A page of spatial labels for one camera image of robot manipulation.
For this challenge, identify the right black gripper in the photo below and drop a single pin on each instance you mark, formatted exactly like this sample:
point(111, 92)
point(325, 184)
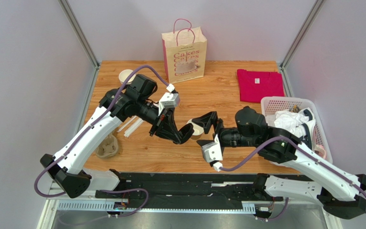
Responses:
point(218, 130)

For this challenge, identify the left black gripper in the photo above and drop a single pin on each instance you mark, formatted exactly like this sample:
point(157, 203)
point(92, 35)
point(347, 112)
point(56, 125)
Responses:
point(166, 127)

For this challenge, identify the single paper coffee cup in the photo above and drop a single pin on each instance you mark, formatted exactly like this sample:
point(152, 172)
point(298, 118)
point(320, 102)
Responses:
point(197, 130)

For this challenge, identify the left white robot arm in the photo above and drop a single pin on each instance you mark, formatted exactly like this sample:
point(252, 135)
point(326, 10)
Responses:
point(66, 167)

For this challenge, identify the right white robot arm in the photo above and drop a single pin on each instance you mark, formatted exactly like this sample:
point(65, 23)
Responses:
point(339, 193)

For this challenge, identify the wrapped straw middle right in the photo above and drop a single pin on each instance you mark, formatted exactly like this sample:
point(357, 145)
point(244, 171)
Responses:
point(134, 128)

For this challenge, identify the wrapped straw middle left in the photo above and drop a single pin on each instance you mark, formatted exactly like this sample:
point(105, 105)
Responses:
point(132, 127)

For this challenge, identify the wrapped straw far left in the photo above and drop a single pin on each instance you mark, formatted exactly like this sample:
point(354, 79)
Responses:
point(126, 124)

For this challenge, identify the folded red t-shirt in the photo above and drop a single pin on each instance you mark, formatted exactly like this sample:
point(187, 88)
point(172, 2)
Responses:
point(254, 86)

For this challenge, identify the white plastic laundry basket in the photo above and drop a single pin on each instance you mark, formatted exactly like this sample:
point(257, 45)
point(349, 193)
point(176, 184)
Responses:
point(270, 105)

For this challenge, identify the cardboard cup carrier tray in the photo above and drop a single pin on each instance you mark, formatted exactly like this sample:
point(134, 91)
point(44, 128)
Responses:
point(108, 147)

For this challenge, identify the beige Cakes paper bag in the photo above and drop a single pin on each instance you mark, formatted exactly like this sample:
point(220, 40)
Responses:
point(184, 52)

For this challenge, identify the white and pink clothes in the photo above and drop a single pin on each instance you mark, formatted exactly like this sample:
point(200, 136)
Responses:
point(300, 124)

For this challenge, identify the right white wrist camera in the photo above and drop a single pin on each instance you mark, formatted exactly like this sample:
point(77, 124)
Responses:
point(213, 154)

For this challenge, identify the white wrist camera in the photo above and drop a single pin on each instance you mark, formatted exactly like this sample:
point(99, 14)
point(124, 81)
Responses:
point(170, 99)
point(213, 154)

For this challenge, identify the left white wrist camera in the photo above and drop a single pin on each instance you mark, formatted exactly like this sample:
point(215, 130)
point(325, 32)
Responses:
point(170, 99)

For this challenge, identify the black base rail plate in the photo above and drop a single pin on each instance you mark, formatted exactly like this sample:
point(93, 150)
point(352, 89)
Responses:
point(188, 191)

